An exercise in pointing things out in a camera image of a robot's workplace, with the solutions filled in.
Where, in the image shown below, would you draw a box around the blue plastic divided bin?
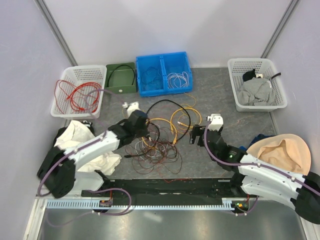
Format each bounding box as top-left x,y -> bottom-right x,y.
136,51 -> 193,97

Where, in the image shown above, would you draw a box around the black cloth with white print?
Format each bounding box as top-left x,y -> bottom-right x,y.
81,120 -> 95,135

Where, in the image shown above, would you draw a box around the blue cloth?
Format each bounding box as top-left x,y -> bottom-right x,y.
239,133 -> 271,151

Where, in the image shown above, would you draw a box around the red cables in basket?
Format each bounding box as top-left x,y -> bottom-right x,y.
54,79 -> 103,113

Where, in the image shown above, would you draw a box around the green plastic box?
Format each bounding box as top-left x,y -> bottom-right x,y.
104,62 -> 137,94

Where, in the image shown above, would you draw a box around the white right perforated basket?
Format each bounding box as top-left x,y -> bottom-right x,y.
227,58 -> 288,112

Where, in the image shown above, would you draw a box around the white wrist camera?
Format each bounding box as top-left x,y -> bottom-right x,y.
206,113 -> 224,131
122,101 -> 140,118

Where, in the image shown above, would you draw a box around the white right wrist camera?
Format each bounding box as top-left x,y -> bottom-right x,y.
206,113 -> 224,131

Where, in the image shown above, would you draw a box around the short black cable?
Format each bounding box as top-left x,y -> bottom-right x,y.
108,64 -> 137,87

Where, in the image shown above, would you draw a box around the beige bucket hat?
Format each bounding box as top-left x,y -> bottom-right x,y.
246,134 -> 312,175

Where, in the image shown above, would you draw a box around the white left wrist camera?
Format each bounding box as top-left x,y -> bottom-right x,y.
122,101 -> 140,118

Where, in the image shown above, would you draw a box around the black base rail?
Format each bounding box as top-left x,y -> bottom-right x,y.
81,177 -> 251,206

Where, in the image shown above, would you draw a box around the black item in basket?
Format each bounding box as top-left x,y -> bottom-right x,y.
242,69 -> 256,82

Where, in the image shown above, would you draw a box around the white slotted cable duct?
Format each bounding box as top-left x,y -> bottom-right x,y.
46,198 -> 237,210

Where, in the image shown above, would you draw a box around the long black ethernet cable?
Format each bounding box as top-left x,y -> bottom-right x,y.
144,99 -> 193,143

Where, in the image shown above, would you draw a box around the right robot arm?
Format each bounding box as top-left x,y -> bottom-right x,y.
190,124 -> 320,224

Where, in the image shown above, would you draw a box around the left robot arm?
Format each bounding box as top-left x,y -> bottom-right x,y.
37,109 -> 149,199

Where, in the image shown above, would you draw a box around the white wires in blue bin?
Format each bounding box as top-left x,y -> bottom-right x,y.
166,71 -> 192,89

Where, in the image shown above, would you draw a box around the white perforated basket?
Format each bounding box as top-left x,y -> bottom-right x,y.
50,65 -> 107,120
227,58 -> 288,112

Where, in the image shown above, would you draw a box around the dark blue thin wire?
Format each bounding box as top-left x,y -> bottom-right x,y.
142,65 -> 163,92

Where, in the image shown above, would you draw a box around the white left perforated basket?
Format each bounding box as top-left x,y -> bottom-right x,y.
50,65 -> 107,120

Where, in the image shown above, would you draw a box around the grey cloth in basket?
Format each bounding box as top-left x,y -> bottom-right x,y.
237,77 -> 276,106

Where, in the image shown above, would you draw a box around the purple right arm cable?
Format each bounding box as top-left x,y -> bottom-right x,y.
203,119 -> 320,218

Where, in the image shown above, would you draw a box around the light blue thin wire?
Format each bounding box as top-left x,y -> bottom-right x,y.
142,66 -> 165,92

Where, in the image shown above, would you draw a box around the thin yellow wire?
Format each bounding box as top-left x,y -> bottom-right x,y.
122,92 -> 197,140

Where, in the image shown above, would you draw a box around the thin brown wire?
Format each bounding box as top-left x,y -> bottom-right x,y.
123,129 -> 183,176

